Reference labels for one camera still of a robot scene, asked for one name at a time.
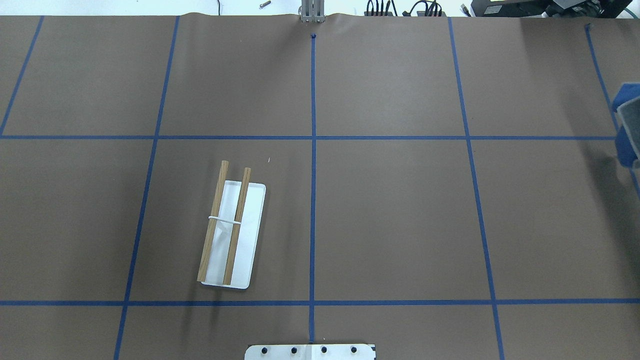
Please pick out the grey blue towel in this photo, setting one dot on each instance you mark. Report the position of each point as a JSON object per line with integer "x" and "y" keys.
{"x": 626, "y": 105}

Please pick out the white wooden towel rack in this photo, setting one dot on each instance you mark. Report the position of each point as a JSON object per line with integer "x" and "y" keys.
{"x": 232, "y": 232}

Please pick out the black usb hub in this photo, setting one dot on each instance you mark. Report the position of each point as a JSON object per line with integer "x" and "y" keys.
{"x": 380, "y": 8}

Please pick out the aluminium frame post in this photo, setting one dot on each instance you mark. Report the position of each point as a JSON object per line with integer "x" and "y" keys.
{"x": 312, "y": 11}

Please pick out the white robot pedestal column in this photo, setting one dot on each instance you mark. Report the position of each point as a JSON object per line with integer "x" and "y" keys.
{"x": 339, "y": 351}

